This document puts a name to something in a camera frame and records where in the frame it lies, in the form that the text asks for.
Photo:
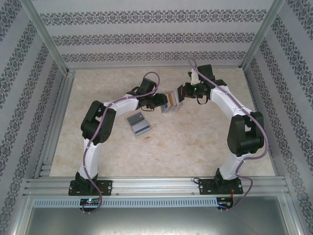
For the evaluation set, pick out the clear plastic card stand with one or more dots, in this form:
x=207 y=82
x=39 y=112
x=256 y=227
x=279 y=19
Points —
x=172 y=110

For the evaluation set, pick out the grey card with black stripe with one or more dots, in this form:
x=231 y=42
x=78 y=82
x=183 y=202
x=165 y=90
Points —
x=140 y=128

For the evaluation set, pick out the beige card holder wallet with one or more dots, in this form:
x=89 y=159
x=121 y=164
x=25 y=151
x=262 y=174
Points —
x=129 y=127

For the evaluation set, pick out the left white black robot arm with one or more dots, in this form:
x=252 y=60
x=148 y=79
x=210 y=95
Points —
x=97 y=122

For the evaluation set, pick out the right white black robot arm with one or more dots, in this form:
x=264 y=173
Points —
x=244 y=137

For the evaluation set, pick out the small circuit board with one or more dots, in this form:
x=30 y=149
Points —
x=225 y=203
x=90 y=201

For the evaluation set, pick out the grey sheet metal panel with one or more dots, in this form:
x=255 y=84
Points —
x=156 y=222

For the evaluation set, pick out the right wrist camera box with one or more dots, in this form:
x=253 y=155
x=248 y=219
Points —
x=193 y=77

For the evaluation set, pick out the thin aluminium wall rail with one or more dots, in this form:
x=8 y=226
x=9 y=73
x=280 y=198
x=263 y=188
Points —
x=156 y=67

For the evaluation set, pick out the aluminium corner post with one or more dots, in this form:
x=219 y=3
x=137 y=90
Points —
x=46 y=36
x=262 y=36

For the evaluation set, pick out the aluminium mounting rail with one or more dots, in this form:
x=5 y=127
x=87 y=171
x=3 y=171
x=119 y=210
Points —
x=156 y=187

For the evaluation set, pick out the aluminium side rail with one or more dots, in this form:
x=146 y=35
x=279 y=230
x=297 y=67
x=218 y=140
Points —
x=63 y=98

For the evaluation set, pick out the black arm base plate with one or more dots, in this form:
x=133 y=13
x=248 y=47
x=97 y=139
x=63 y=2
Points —
x=205 y=187
x=106 y=187

